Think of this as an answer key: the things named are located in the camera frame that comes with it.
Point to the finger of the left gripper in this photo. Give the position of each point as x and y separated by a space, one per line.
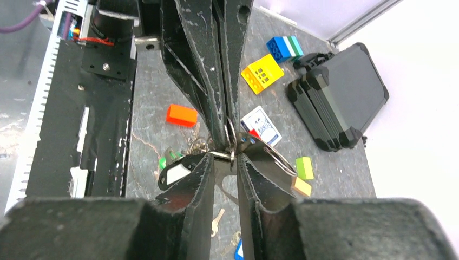
232 18
191 55

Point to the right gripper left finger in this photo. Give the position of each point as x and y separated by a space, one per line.
176 225

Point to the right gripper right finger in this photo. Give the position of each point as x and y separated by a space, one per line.
345 229

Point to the metal keyring plate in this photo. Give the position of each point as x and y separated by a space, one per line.
264 176

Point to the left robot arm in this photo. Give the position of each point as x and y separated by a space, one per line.
120 20

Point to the tan wooden block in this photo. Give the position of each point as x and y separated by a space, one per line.
301 187

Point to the blue key tag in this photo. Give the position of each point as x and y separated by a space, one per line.
238 254

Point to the black key fob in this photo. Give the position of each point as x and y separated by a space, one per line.
173 173

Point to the blue green white lego stack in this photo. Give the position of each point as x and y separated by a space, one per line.
285 48

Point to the yellow lego plate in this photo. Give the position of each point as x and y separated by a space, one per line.
262 73

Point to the green lego brick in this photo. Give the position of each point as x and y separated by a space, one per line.
304 168

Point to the red lego brick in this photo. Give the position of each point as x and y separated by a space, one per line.
181 115

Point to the green key tag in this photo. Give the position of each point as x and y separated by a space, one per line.
169 157

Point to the playing card box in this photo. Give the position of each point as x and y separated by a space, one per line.
258 121

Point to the red blue lego block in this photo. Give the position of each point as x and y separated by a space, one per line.
253 133

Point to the black hard case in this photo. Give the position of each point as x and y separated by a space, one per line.
337 96

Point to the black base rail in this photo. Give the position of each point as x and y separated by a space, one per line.
85 132

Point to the white cable duct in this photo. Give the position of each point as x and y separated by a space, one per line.
30 137

